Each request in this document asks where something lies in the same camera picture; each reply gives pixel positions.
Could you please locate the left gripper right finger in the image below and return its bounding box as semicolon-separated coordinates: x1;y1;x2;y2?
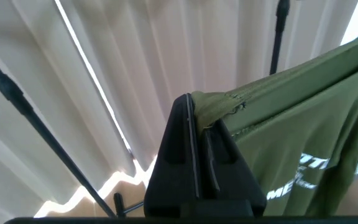
197;119;267;218

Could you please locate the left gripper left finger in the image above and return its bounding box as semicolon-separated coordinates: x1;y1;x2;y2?
144;93;200;218

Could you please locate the green long-sleeved shirt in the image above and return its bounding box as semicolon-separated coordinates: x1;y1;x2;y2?
191;26;358;217

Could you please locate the black clothes rack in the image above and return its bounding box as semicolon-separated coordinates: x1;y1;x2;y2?
0;0;291;218

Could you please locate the beige curtain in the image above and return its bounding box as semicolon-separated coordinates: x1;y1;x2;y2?
0;0;358;218

